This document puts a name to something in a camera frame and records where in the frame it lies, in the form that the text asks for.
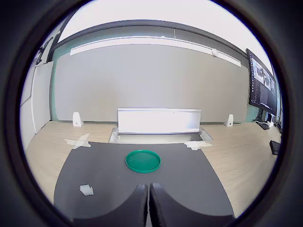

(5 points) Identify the grey partition panel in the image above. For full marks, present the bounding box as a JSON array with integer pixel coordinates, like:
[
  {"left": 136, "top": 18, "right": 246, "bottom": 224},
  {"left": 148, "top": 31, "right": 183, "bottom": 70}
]
[{"left": 51, "top": 44, "right": 250, "bottom": 123}]

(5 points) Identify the dark grey mat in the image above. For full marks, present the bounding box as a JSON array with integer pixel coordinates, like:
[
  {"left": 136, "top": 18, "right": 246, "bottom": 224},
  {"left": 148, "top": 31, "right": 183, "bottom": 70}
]
[{"left": 53, "top": 141, "right": 235, "bottom": 219}]

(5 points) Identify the small black desk device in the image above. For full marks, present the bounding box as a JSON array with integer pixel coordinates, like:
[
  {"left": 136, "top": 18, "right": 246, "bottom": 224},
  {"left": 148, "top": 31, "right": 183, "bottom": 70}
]
[{"left": 270, "top": 140, "right": 281, "bottom": 156}]

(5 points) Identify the black computer monitor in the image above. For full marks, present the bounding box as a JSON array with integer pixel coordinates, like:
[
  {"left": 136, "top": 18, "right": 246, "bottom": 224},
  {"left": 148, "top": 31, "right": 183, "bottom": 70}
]
[{"left": 246, "top": 48, "right": 278, "bottom": 117}]

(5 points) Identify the round green lid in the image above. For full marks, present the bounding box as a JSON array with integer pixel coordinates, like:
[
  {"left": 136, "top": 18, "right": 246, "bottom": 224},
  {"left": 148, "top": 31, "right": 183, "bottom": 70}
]
[{"left": 125, "top": 149, "right": 162, "bottom": 175}]

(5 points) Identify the small white plastic terminal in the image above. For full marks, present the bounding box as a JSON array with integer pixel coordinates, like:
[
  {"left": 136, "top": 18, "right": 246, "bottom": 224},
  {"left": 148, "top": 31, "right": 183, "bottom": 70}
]
[{"left": 79, "top": 184, "right": 95, "bottom": 197}]

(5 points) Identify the silver cable duct tray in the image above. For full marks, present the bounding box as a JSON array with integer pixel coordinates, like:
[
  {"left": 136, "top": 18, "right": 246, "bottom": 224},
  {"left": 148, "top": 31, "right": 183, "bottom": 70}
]
[{"left": 108, "top": 127, "right": 214, "bottom": 144}]

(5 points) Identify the silver cable duct cover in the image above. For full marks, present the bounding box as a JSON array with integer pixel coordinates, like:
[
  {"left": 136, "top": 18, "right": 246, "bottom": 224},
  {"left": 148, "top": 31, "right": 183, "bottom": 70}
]
[{"left": 117, "top": 108, "right": 202, "bottom": 135}]

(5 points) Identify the white partition top rail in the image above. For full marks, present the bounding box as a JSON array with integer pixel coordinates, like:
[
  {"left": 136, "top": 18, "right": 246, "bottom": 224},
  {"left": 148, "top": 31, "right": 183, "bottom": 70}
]
[{"left": 70, "top": 36, "right": 242, "bottom": 67}]

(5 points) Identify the white tape piece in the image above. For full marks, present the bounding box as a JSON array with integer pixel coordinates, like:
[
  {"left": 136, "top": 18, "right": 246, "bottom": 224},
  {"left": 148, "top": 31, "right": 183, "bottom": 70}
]
[
  {"left": 184, "top": 141, "right": 214, "bottom": 151},
  {"left": 64, "top": 133, "right": 92, "bottom": 149}
]

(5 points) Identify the white partition panel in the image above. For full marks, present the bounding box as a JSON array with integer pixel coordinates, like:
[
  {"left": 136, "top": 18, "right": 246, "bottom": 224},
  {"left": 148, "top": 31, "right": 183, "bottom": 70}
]
[{"left": 20, "top": 61, "right": 55, "bottom": 149}]

